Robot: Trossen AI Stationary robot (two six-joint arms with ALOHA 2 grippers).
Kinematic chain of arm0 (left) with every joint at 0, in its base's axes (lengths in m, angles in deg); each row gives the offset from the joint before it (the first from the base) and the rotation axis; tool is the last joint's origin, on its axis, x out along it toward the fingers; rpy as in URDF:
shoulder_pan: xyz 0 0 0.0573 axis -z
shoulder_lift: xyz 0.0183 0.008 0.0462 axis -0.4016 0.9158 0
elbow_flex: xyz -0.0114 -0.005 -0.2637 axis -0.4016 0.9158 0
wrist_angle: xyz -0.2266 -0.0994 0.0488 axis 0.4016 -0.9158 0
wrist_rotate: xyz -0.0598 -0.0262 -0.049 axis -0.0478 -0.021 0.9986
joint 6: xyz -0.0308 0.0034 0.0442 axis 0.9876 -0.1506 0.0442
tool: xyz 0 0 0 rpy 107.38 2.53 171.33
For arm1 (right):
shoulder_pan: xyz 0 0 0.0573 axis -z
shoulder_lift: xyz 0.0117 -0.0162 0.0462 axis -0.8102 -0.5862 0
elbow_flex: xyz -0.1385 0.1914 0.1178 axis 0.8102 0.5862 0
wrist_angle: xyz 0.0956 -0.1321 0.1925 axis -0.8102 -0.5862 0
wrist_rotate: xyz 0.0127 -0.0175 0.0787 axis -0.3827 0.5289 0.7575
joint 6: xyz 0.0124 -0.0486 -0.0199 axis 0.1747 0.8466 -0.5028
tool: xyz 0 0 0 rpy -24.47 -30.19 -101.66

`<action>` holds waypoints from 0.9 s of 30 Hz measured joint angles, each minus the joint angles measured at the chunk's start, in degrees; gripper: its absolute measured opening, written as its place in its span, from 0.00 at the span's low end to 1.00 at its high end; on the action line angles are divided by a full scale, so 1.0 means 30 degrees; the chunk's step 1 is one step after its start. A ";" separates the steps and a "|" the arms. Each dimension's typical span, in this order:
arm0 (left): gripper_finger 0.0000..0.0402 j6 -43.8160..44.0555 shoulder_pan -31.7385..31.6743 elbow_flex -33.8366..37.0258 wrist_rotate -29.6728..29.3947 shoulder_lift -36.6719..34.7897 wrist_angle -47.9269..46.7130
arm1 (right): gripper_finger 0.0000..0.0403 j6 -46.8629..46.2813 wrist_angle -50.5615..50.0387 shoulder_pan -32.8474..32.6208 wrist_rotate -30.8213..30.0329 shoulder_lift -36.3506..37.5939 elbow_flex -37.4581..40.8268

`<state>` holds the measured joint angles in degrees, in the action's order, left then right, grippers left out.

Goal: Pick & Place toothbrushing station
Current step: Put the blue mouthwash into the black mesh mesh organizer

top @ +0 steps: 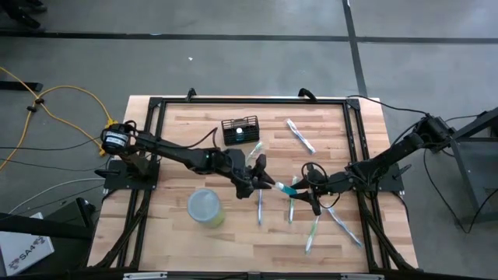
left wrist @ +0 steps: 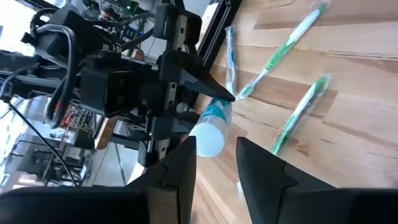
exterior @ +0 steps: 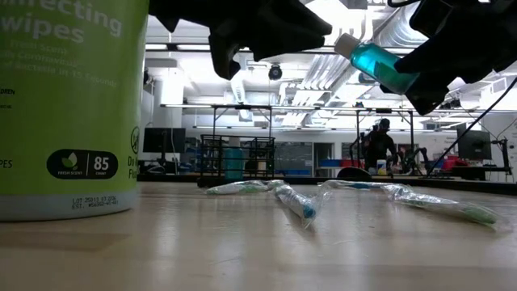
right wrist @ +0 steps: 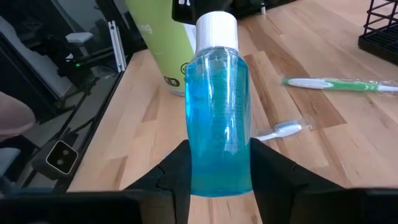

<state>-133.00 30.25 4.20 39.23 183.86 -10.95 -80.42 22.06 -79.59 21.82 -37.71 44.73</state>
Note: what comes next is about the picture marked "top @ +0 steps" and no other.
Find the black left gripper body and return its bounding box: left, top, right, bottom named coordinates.
left=223, top=149, right=269, bottom=199

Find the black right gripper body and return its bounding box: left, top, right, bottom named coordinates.
left=303, top=163, right=355, bottom=217

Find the green toothbrush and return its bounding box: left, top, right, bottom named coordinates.
left=244, top=142, right=264, bottom=164
left=304, top=215, right=321, bottom=254
left=287, top=175, right=299, bottom=225

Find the pale green cup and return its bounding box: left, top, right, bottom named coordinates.
left=186, top=188, right=226, bottom=229

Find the black metal side table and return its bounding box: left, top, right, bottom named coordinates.
left=430, top=107, right=498, bottom=226

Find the black equipment stand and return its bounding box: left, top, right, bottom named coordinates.
left=0, top=196, right=97, bottom=279

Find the white printed cardboard box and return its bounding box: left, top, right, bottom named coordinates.
left=0, top=212, right=55, bottom=276

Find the black flat floor bar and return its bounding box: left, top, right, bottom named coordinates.
left=0, top=80, right=44, bottom=93

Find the person's foot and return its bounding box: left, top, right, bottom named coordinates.
left=2, top=5, right=42, bottom=30
left=23, top=0, right=48, bottom=12

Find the black wire basket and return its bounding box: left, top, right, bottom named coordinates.
left=220, top=115, right=261, bottom=147

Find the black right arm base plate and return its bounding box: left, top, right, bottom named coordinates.
left=349, top=163, right=413, bottom=194

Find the black aluminium table frame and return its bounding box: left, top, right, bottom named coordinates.
left=87, top=95, right=419, bottom=273

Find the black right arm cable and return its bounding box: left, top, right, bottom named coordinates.
left=345, top=94, right=431, bottom=117

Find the silver table edge bracket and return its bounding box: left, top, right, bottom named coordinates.
left=341, top=273, right=384, bottom=280
left=123, top=271, right=168, bottom=280

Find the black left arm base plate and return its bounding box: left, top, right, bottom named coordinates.
left=95, top=157, right=160, bottom=191

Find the yellow extension cord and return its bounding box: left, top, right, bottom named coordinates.
left=0, top=85, right=118, bottom=171
left=0, top=65, right=106, bottom=157

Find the black looped floor cable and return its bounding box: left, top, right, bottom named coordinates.
left=423, top=149, right=498, bottom=235

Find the grey floor cable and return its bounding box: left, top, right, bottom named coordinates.
left=7, top=177, right=107, bottom=215

